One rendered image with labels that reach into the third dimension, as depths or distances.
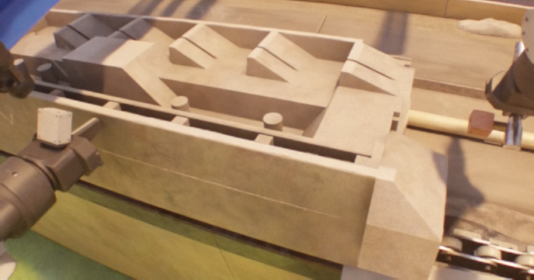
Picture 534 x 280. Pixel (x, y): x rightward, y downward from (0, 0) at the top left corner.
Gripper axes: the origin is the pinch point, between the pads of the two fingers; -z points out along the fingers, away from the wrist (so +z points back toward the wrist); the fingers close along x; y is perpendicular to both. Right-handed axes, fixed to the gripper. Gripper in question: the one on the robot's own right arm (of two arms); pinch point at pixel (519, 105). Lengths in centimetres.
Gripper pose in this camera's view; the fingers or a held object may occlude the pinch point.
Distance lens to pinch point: 68.6
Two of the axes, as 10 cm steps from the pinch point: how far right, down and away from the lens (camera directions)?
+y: -2.8, 9.3, -2.3
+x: -9.2, -2.0, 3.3
